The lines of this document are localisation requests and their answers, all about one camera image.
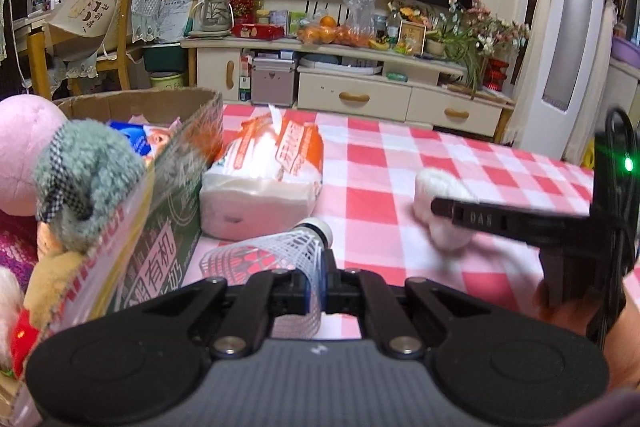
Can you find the white fluffy plush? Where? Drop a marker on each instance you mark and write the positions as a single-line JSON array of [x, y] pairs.
[[440, 187]]

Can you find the teal storage box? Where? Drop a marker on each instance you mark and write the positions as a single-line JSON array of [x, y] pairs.
[[165, 57]]

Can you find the round pink plush toy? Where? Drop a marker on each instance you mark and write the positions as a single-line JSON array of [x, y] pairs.
[[25, 147]]

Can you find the potted spider plant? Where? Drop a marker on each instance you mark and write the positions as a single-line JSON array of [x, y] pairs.
[[435, 48]]

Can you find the purple plastic basin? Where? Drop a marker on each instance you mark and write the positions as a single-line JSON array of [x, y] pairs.
[[627, 52]]

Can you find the white green carton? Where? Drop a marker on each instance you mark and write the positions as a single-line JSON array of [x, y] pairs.
[[245, 79]]

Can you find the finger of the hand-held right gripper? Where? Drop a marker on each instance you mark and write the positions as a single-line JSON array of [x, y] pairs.
[[500, 222]]

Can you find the small green box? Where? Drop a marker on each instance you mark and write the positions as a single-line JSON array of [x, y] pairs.
[[396, 77]]

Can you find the silver aluminium case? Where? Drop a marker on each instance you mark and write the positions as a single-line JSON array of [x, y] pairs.
[[272, 82]]

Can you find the person's right hand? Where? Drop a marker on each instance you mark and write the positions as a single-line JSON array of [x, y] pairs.
[[627, 337]]

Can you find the pink white flower bouquet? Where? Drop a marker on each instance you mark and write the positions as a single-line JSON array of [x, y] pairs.
[[492, 27]]

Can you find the white lace chair cover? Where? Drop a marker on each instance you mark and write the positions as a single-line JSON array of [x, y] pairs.
[[145, 2]]

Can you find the green printed cardboard box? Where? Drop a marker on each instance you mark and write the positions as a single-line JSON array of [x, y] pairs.
[[170, 227]]

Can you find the white standing air conditioner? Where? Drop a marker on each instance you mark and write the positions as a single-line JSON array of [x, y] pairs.
[[570, 32]]

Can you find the flat red box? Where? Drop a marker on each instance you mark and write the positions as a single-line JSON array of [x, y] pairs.
[[257, 31]]

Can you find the pink purple knitted hat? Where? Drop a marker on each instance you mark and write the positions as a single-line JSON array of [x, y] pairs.
[[15, 237]]

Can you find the grey-green pom-pom plush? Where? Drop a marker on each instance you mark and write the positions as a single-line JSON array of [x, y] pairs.
[[95, 177]]

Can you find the white paper sheets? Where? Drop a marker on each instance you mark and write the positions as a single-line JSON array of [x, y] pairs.
[[175, 17]]

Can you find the cream television cabinet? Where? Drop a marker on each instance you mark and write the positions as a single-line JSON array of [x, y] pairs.
[[355, 97]]

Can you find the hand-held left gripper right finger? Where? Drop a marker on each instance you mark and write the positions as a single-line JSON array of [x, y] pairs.
[[345, 292]]

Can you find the pale pink fuzzy plush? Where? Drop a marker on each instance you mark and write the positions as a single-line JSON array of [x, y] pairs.
[[10, 307]]

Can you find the cream lace curtain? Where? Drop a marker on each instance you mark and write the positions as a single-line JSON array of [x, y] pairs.
[[525, 82]]

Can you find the orange white tissue pack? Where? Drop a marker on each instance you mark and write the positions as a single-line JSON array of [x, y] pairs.
[[260, 202]]

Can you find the green trash bin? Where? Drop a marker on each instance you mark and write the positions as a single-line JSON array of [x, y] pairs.
[[167, 83]]

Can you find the wooden photo frame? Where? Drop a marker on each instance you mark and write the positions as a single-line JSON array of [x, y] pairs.
[[411, 38]]

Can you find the yellow banana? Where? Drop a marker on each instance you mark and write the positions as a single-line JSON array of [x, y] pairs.
[[378, 45]]

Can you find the red white checkered tablecloth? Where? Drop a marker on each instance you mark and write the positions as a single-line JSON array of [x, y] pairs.
[[380, 187]]

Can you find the white plastic basin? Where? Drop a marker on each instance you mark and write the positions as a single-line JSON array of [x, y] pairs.
[[340, 66]]

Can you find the wooden dining table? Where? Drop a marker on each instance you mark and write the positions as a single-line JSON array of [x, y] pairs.
[[39, 67]]

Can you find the brown teddy bear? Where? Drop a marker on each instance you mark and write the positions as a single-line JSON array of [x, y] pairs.
[[55, 277]]

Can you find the white plastic shuttlecock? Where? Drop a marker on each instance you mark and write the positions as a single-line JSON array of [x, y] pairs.
[[260, 257]]

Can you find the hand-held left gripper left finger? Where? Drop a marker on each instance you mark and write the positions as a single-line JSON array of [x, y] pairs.
[[299, 294]]

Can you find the blue pink printed cloth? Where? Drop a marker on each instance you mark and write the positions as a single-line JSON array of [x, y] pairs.
[[132, 139]]

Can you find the glass electric kettle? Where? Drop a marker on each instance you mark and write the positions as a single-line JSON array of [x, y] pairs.
[[212, 14]]

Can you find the printed canvas tote bag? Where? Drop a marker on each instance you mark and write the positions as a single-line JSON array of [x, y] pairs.
[[85, 12]]

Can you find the green glass bottle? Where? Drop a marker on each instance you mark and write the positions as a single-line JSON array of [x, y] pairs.
[[395, 29]]

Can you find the pile of oranges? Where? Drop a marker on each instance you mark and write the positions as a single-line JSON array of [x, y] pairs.
[[325, 34]]

